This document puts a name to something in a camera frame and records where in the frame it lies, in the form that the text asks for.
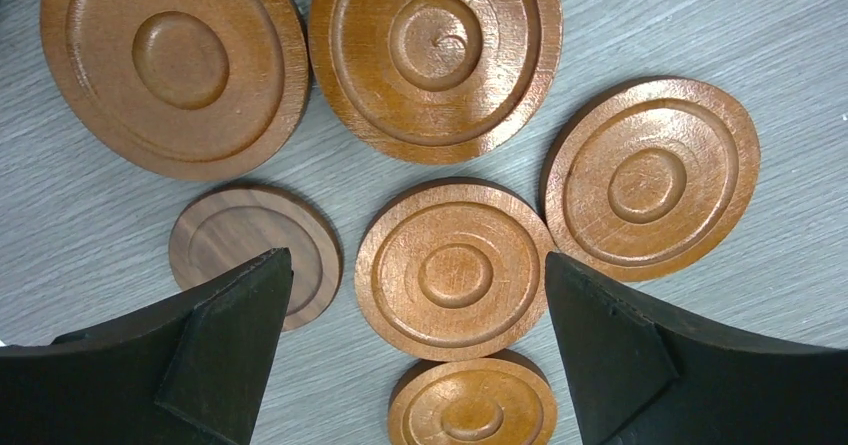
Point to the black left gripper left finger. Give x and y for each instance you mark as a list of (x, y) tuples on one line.
[(189, 369)]

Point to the matte brown wooden coaster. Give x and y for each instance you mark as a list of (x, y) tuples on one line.
[(189, 89)]

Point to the light brown wooden coaster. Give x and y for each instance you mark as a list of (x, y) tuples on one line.
[(649, 176)]

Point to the small orange-brown coaster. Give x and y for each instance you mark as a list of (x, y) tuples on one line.
[(504, 398)]

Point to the orange-brown wooden coaster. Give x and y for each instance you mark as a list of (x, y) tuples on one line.
[(453, 269)]

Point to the glossy brown wooden coaster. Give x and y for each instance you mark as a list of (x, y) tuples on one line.
[(435, 81)]

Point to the dark walnut small coaster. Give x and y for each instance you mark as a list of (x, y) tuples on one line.
[(229, 226)]

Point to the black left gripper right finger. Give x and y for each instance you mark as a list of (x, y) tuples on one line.
[(644, 371)]

